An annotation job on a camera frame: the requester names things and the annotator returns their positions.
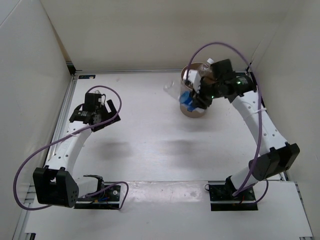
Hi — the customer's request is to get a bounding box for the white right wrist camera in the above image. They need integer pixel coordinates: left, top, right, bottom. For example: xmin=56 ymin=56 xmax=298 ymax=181
xmin=182 ymin=69 xmax=202 ymax=93

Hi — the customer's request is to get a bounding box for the clear plastic bottle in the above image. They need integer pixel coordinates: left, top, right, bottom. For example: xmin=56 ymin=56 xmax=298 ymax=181
xmin=197 ymin=58 xmax=215 ymax=78

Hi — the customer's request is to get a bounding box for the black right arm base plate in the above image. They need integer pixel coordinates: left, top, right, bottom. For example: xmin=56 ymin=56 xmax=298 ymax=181
xmin=204 ymin=183 xmax=258 ymax=212

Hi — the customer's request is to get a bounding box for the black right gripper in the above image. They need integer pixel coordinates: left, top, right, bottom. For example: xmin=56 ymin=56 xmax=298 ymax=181
xmin=189 ymin=79 xmax=223 ymax=110

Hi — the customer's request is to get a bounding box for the aluminium table edge rail left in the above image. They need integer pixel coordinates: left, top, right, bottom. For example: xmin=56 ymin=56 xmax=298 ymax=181
xmin=12 ymin=74 xmax=77 ymax=240

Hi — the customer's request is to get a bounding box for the dark XDOF logo sticker right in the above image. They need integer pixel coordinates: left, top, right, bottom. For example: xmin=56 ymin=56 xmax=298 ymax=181
xmin=236 ymin=72 xmax=247 ymax=76

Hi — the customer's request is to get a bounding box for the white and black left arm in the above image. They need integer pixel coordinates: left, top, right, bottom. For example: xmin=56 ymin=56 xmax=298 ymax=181
xmin=32 ymin=90 xmax=121 ymax=208

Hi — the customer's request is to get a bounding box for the beige round waste bin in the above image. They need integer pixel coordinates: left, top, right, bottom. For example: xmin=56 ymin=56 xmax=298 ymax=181
xmin=179 ymin=62 xmax=216 ymax=118

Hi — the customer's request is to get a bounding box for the dark logo sticker left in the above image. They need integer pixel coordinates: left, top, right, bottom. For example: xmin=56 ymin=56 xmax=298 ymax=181
xmin=78 ymin=74 xmax=96 ymax=80

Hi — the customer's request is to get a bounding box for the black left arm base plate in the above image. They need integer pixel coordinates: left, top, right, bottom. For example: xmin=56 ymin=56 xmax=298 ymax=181
xmin=74 ymin=184 xmax=121 ymax=210

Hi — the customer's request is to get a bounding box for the clear bottle with blue label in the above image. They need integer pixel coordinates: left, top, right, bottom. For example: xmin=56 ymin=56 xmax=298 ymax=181
xmin=163 ymin=80 xmax=205 ymax=114

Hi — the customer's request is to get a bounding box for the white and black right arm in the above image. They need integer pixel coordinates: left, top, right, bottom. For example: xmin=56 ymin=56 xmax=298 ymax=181
xmin=183 ymin=59 xmax=300 ymax=200

